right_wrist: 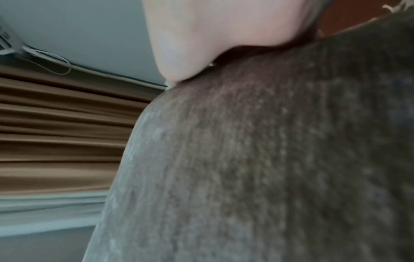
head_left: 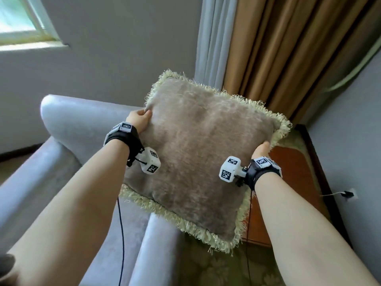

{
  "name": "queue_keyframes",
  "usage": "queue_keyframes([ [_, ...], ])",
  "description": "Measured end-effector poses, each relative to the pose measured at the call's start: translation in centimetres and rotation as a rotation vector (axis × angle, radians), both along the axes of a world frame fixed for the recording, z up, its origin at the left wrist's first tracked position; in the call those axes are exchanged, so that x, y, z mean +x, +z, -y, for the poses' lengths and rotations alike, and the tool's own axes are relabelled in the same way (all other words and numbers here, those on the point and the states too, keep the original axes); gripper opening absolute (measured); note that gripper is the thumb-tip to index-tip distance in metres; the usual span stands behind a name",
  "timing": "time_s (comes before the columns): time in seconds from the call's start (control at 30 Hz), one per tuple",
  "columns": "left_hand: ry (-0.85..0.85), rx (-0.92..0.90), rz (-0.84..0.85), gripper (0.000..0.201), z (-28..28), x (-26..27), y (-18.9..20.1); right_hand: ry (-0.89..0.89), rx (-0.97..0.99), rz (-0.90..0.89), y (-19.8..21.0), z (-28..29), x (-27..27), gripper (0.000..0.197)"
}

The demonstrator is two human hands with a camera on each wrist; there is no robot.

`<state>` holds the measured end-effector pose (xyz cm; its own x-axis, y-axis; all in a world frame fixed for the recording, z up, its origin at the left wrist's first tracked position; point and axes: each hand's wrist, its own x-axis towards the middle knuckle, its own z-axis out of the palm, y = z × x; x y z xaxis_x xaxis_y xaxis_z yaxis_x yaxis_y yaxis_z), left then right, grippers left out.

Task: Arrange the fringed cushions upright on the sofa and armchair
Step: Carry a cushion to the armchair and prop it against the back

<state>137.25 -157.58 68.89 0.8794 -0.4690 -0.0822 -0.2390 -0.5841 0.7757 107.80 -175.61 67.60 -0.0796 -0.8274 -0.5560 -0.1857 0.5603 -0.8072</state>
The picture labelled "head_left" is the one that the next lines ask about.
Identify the person's left hand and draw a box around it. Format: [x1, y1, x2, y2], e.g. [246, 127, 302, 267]
[126, 108, 153, 135]

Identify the person's right hand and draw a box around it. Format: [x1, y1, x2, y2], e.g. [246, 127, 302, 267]
[251, 142, 271, 162]

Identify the beige fringed cushion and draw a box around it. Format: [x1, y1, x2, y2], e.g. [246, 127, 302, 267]
[119, 69, 293, 255]

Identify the person's left forearm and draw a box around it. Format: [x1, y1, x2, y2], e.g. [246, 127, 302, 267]
[5, 141, 130, 286]

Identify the person's right forearm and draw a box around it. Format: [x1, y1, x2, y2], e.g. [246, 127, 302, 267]
[254, 173, 380, 286]

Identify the white marker cube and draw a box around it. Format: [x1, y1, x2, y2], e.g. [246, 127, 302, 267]
[219, 156, 248, 183]
[139, 147, 161, 175]

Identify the wooden side table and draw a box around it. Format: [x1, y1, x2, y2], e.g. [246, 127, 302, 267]
[241, 124, 353, 249]

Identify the grey armchair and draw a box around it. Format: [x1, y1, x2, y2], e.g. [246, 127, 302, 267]
[0, 94, 186, 286]

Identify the brown curtain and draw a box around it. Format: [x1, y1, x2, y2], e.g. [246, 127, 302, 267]
[222, 0, 381, 126]

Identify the white sheer curtain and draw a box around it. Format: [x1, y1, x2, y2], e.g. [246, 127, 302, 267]
[194, 0, 239, 90]

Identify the black wrist strap with marker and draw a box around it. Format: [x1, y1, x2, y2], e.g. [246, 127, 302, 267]
[103, 122, 145, 168]
[244, 157, 283, 191]

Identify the wall socket with black plug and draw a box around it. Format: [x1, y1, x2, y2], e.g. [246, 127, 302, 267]
[341, 188, 357, 202]

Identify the black cable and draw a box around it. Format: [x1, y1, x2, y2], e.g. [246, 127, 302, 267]
[245, 190, 254, 286]
[116, 196, 124, 286]

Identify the white wall cable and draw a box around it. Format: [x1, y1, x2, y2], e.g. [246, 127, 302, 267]
[323, 46, 381, 93]

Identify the window with white frame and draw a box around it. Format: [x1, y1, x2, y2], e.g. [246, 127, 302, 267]
[0, 0, 71, 52]

